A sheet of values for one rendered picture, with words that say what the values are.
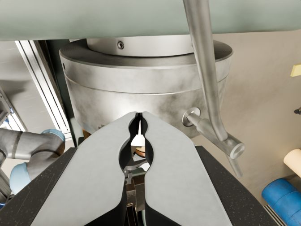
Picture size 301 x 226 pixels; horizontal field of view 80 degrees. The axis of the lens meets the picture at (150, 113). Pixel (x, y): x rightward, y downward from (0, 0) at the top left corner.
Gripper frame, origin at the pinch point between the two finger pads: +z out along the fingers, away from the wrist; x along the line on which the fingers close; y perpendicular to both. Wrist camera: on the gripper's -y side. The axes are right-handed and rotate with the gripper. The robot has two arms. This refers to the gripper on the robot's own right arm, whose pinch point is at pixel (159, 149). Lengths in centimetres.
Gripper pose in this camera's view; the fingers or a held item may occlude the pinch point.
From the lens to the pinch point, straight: 50.9
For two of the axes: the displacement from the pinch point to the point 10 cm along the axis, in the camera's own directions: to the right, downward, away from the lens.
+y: -0.2, 8.6, 5.1
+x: 2.6, 5.0, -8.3
